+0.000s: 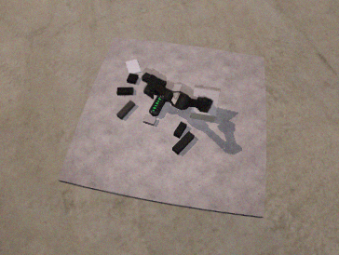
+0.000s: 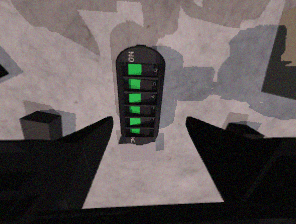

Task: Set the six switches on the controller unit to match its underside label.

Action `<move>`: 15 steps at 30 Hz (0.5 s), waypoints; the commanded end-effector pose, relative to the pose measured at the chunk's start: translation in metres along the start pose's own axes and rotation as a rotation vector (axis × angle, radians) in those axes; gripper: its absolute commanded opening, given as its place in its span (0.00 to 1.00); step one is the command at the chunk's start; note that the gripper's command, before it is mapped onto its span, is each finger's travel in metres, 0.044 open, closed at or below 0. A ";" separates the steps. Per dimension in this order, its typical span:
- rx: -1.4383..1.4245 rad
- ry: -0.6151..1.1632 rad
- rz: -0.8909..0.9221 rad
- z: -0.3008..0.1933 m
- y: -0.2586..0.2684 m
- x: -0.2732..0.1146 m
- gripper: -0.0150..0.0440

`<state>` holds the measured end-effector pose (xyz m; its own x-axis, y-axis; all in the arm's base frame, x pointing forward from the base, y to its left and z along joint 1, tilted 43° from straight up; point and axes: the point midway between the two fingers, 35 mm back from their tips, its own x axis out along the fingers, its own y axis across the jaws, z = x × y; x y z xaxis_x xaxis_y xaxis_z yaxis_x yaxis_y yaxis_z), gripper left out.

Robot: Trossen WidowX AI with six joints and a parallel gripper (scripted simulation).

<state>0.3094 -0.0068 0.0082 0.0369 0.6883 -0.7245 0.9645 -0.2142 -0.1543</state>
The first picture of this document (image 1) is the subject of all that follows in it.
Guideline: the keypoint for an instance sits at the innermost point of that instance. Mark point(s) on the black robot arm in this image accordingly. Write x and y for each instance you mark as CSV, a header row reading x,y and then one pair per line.
x,y
183,102

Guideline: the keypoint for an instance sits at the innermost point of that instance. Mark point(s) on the dark grey switch controller unit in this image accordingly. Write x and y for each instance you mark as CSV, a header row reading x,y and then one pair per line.
x,y
157,106

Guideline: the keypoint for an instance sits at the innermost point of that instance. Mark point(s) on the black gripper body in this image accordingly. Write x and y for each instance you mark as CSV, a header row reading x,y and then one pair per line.
x,y
148,91

